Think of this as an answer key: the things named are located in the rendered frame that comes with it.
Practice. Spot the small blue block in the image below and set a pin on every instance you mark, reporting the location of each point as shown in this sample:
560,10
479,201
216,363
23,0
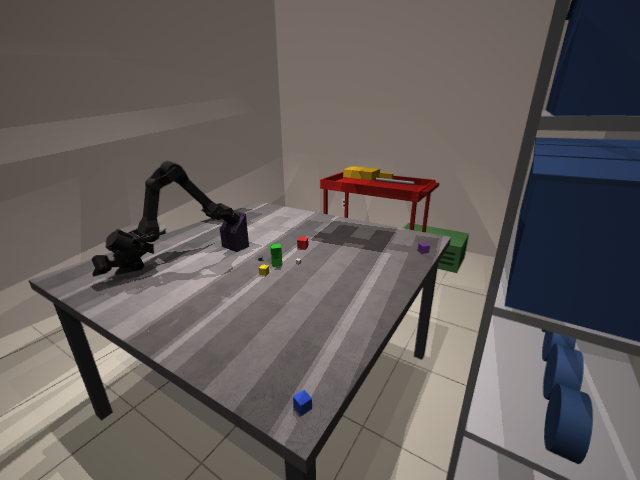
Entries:
302,402

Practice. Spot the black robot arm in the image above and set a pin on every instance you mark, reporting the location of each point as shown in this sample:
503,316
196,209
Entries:
148,228

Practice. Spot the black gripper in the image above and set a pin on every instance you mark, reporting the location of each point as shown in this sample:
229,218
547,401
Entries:
123,261

